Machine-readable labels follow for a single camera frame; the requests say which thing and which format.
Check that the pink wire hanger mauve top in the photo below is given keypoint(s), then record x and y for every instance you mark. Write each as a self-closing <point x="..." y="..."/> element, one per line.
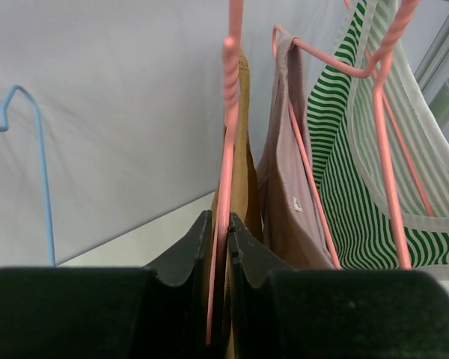
<point x="345" y="163"/>

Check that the mauve pink tank top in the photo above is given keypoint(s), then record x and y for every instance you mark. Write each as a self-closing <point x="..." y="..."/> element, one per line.
<point x="294" y="224"/>

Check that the green striped tank top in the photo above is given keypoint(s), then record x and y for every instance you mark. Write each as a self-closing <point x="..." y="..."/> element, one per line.
<point x="358" y="234"/>

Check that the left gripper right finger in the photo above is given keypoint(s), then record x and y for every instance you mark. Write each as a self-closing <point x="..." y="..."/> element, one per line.
<point x="282" y="312"/>

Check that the blue wire hanger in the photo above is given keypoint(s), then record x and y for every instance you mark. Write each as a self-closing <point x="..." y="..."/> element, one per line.
<point x="4" y="127"/>

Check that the white and grey clothes rack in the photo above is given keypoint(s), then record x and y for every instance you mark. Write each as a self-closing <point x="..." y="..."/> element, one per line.
<point x="432" y="75"/>

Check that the pink wire hanger brown top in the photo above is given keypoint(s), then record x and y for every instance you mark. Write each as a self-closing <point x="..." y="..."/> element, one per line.
<point x="230" y="65"/>

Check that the pink wire hanger green top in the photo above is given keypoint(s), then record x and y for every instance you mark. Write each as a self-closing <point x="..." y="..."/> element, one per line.
<point x="389" y="168"/>

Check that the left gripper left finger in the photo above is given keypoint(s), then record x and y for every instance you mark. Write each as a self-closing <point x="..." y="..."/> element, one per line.
<point x="155" y="311"/>

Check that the brown tank top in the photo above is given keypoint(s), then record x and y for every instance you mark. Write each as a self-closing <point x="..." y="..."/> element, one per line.
<point x="244" y="200"/>

